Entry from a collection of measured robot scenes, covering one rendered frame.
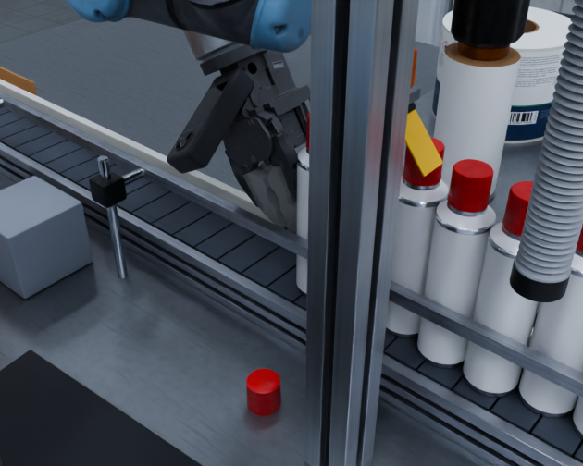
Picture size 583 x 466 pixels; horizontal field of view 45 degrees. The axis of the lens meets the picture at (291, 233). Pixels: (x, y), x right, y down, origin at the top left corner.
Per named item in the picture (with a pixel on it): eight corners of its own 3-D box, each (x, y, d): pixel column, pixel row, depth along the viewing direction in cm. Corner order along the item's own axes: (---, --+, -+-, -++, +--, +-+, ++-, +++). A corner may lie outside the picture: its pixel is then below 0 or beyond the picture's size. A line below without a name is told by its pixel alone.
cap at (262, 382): (287, 398, 71) (287, 375, 69) (268, 421, 69) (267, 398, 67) (259, 385, 73) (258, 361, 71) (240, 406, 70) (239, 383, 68)
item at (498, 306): (527, 374, 67) (577, 189, 55) (502, 407, 64) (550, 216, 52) (477, 349, 70) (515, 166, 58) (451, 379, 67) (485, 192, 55)
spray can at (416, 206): (440, 326, 73) (469, 148, 61) (400, 346, 70) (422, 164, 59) (407, 299, 76) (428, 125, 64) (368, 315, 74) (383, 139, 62)
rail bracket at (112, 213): (167, 258, 90) (152, 142, 81) (120, 286, 86) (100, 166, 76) (150, 249, 92) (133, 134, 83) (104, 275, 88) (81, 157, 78)
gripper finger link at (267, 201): (327, 222, 81) (295, 146, 78) (292, 245, 77) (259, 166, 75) (307, 225, 83) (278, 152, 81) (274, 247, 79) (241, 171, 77)
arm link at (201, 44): (209, 7, 67) (164, 32, 73) (229, 53, 68) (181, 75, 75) (262, -10, 72) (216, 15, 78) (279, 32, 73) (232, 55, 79)
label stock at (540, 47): (410, 121, 112) (419, 30, 103) (462, 79, 125) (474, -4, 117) (535, 156, 102) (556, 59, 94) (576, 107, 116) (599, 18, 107)
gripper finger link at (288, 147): (314, 193, 73) (280, 114, 71) (303, 200, 72) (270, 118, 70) (283, 199, 77) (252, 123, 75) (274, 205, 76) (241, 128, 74)
